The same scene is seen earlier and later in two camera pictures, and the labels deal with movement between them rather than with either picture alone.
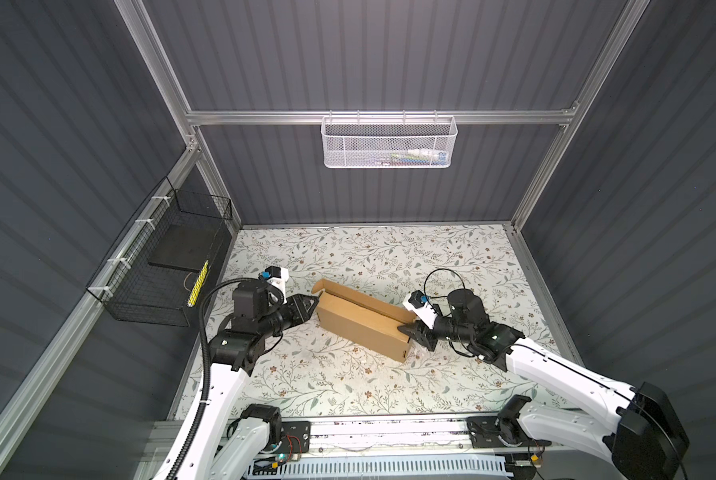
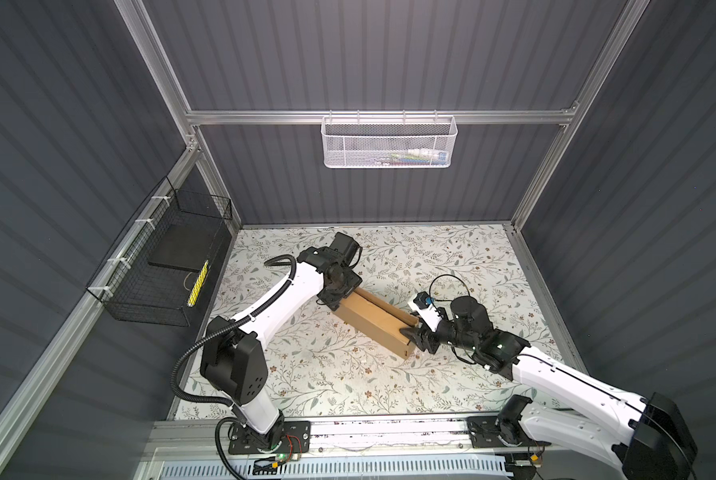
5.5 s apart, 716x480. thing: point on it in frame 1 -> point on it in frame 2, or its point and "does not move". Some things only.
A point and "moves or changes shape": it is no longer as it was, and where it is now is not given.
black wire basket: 159,271 does not move
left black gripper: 296,304 -> 353,279
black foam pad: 186,246 does not move
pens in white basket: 419,156 does not move
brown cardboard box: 363,320 moves or changes shape
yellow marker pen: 199,281 does not move
